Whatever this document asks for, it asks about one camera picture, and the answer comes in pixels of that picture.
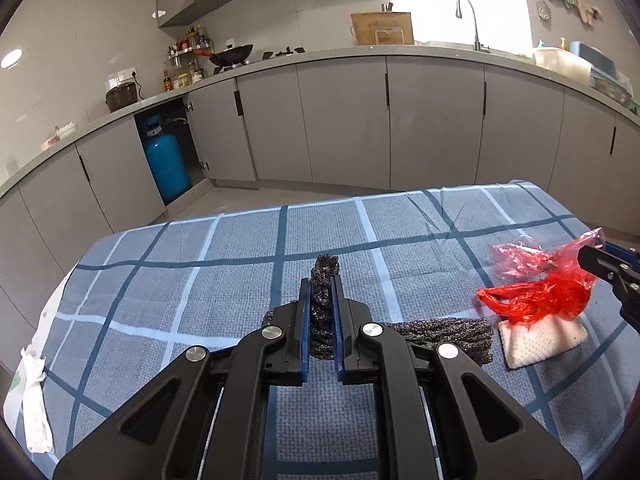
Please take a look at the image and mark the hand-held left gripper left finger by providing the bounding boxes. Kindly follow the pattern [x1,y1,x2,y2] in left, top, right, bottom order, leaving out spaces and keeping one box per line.
[52,277,311,480]

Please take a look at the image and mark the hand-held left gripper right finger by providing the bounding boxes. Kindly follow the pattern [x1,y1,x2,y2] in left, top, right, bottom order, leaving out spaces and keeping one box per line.
[331,276,583,480]

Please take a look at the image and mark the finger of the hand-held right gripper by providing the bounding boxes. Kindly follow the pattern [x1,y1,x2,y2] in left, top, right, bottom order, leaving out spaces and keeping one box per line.
[577,244,640,291]
[605,242,640,272]

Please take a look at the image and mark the red plastic bag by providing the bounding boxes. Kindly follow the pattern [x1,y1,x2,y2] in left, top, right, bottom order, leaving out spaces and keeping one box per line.
[476,227,607,324]

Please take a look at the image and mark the white paper towel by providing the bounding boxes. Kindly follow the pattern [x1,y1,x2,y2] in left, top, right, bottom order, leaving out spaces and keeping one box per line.
[497,310,589,371]

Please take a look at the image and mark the blue checked tablecloth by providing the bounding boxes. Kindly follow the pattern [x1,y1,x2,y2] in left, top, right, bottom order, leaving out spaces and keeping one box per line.
[7,180,640,480]

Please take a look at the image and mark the glass bowl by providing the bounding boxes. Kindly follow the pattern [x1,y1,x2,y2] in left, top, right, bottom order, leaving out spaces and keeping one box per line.
[592,77,633,107]

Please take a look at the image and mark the blue plastic box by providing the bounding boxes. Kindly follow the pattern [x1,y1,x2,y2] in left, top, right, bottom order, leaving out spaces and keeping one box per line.
[570,41,623,81]

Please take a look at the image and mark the white plastic container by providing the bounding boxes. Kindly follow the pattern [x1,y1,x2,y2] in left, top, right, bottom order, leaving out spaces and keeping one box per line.
[534,47,593,83]

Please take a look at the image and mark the blue gas cylinder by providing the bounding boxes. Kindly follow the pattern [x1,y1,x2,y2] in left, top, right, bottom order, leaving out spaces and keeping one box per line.
[142,115,191,202]

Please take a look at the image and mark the grey kitchen counter cabinets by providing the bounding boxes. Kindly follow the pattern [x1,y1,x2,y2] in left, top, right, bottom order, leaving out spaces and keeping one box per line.
[0,42,640,361]

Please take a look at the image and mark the kitchen faucet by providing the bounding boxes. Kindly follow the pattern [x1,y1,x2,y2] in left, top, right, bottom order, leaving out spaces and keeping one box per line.
[455,0,491,54]

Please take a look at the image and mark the white plastic bag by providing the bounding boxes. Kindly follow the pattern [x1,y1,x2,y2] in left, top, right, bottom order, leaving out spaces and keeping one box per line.
[2,345,56,454]

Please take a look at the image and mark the black wok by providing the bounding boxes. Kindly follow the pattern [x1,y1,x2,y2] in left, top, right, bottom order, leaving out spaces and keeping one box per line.
[209,44,254,68]

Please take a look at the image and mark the dark rice cooker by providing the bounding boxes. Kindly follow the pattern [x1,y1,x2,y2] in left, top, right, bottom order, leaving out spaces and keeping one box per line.
[106,82,139,113]

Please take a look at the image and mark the spice rack with bottles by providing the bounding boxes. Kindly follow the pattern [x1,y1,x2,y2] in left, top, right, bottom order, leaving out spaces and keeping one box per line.
[167,24,213,81]

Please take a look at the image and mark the wooden cutting board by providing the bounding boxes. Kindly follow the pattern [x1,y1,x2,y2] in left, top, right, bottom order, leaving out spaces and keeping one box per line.
[350,11,415,46]

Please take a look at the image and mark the wall socket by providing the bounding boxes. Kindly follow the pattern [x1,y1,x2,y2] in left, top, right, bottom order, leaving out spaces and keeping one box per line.
[106,66,137,86]

